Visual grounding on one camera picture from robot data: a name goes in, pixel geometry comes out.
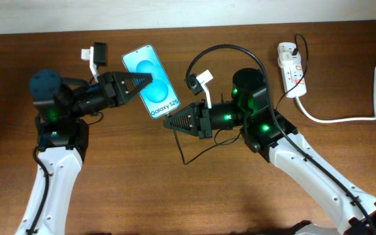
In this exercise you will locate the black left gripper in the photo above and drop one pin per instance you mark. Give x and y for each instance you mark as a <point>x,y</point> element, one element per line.
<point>117,78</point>

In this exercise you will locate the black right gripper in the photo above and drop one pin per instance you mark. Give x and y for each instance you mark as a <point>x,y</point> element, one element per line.
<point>198,128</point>

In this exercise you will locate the blue screen smartphone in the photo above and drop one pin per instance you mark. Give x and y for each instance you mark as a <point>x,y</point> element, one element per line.
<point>159,96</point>

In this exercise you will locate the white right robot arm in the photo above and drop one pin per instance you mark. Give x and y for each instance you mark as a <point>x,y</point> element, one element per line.
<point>266,132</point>

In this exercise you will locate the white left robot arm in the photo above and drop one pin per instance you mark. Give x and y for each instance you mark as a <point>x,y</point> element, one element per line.
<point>63,138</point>

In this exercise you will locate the white USB charger adapter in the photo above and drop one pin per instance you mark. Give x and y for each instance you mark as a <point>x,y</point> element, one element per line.
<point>285,56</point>

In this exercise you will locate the white power strip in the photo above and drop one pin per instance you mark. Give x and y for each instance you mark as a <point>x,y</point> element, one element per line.
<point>291,77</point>

